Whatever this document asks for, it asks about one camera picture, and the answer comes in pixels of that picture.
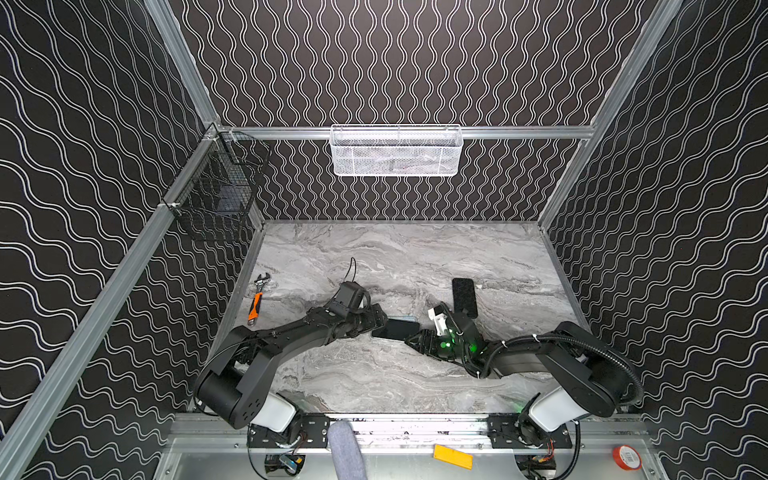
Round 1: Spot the black phone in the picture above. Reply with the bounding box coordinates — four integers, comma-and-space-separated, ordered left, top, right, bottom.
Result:
371, 318, 421, 341

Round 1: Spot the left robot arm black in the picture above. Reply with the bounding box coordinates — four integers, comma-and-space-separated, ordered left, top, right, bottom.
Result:
193, 281, 387, 434

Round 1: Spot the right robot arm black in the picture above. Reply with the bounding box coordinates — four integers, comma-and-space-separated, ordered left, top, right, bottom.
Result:
405, 306, 644, 445

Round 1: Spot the yellow card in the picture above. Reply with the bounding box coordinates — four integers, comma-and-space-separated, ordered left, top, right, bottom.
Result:
433, 445, 474, 470

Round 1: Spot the orange adjustable wrench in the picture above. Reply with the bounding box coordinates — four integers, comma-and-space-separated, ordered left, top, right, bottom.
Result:
247, 272, 271, 327

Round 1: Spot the white mesh basket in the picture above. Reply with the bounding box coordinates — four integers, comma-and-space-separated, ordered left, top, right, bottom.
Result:
329, 124, 464, 177

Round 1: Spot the red tape roll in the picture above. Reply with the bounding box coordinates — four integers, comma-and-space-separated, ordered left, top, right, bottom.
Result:
612, 445, 642, 471

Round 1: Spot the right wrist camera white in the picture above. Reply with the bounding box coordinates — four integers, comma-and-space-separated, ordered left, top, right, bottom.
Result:
428, 304, 453, 337

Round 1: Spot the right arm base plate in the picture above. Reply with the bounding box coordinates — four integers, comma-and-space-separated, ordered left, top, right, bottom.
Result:
486, 414, 573, 450

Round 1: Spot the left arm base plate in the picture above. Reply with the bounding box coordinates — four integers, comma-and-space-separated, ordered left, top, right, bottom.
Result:
247, 413, 331, 450

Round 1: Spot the black wire basket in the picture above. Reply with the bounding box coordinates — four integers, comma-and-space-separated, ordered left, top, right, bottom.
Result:
170, 132, 274, 243

